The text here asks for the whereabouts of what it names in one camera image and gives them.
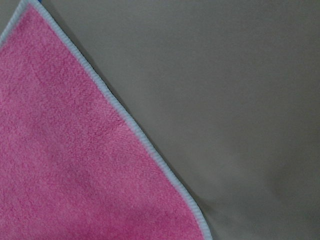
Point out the brown table mat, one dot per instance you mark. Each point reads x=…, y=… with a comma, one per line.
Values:
x=228, y=94

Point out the pink and grey towel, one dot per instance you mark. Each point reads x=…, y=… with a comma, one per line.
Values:
x=74, y=165

